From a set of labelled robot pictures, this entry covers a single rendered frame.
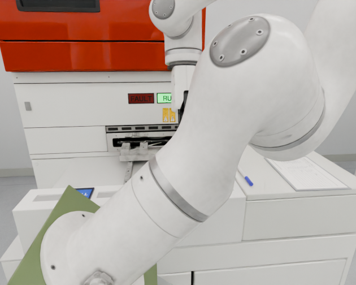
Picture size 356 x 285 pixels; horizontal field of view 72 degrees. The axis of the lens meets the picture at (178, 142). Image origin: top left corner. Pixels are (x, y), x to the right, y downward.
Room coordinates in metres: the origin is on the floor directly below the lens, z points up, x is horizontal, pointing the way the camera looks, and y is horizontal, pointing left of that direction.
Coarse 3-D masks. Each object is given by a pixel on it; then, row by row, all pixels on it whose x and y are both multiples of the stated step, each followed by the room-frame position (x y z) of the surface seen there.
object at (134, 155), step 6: (132, 150) 1.03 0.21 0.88; (138, 150) 1.03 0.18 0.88; (150, 150) 1.03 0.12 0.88; (156, 150) 1.03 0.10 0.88; (120, 156) 0.97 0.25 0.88; (126, 156) 0.97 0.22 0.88; (132, 156) 0.98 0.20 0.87; (138, 156) 0.98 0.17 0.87; (144, 156) 0.98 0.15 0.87; (150, 156) 0.98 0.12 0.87
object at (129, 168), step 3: (129, 162) 0.96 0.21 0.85; (132, 162) 0.97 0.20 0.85; (129, 165) 0.94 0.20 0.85; (132, 165) 0.96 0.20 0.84; (129, 168) 0.91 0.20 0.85; (132, 168) 0.95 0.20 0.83; (126, 171) 0.88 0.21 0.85; (129, 171) 0.88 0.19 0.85; (126, 174) 0.85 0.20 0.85; (129, 174) 0.85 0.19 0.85; (126, 177) 0.83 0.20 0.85; (129, 177) 0.83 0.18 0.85; (126, 180) 0.80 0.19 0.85; (123, 183) 0.78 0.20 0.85
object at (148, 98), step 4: (132, 96) 1.11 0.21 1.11; (136, 96) 1.11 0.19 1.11; (140, 96) 1.11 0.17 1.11; (144, 96) 1.12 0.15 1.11; (148, 96) 1.12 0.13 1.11; (152, 96) 1.12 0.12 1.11; (132, 100) 1.11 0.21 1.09; (136, 100) 1.11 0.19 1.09; (140, 100) 1.11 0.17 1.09; (144, 100) 1.12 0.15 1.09; (148, 100) 1.12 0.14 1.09; (152, 100) 1.12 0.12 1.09
